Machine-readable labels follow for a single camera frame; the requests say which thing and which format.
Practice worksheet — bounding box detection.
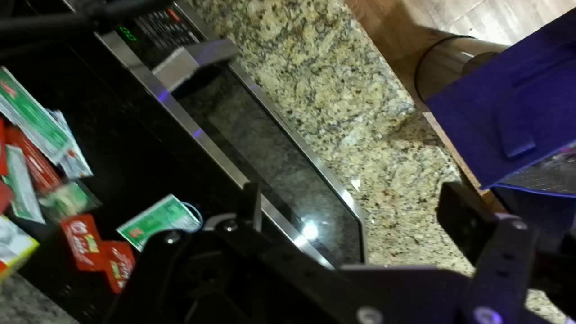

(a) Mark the red sauce packet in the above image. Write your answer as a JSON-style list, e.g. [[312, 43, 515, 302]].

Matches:
[[8, 126, 62, 192]]

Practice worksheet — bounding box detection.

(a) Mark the green white sauce packet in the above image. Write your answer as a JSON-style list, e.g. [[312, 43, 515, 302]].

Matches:
[[0, 66, 94, 178]]

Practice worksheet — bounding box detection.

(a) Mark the black stainless microwave oven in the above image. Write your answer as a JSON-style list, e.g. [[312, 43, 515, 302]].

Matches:
[[0, 0, 368, 324]]

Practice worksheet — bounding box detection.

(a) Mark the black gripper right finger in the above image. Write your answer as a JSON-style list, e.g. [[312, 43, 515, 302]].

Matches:
[[438, 181, 537, 324]]

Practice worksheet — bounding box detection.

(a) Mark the red ketchup packet pair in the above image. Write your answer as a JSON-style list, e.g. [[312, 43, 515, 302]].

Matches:
[[62, 214, 136, 295]]

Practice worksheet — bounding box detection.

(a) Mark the metal trash can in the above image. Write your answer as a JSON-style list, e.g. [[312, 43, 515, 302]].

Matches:
[[415, 36, 506, 100]]

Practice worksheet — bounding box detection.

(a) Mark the blue insulated tote bag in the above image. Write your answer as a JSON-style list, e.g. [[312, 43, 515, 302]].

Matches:
[[427, 9, 576, 198]]

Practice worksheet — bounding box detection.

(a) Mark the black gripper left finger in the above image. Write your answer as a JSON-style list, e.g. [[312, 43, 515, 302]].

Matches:
[[238, 181, 263, 232]]

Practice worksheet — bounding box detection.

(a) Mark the yellow food box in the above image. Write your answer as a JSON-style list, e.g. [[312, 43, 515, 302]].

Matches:
[[0, 216, 40, 280]]

